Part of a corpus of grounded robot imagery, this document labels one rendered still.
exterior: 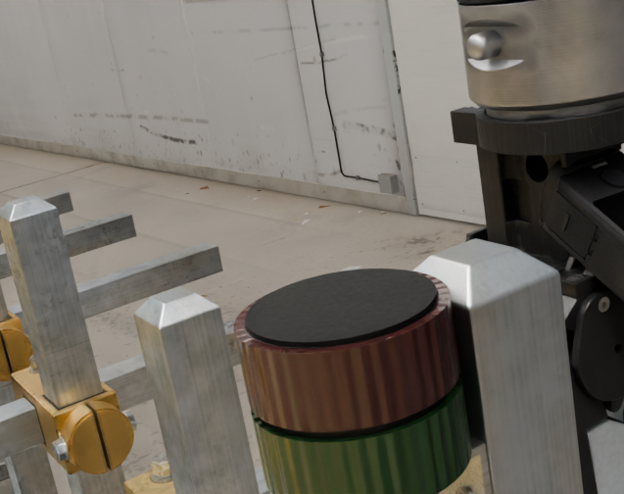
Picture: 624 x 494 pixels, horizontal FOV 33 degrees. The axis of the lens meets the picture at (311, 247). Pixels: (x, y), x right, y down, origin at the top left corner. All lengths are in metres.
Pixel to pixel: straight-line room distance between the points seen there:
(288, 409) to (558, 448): 0.10
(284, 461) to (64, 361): 0.51
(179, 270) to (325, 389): 0.87
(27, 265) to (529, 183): 0.43
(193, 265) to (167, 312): 0.61
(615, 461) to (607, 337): 0.06
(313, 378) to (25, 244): 0.51
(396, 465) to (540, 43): 0.17
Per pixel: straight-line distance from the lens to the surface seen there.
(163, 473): 0.65
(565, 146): 0.39
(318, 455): 0.27
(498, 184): 0.43
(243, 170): 5.70
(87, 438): 0.78
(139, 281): 1.11
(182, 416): 0.54
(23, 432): 0.84
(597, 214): 0.39
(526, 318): 0.31
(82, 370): 0.79
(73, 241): 1.35
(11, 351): 1.01
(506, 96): 0.39
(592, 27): 0.38
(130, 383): 0.85
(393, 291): 0.29
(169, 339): 0.53
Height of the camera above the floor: 1.27
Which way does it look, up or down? 17 degrees down
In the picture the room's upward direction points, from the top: 10 degrees counter-clockwise
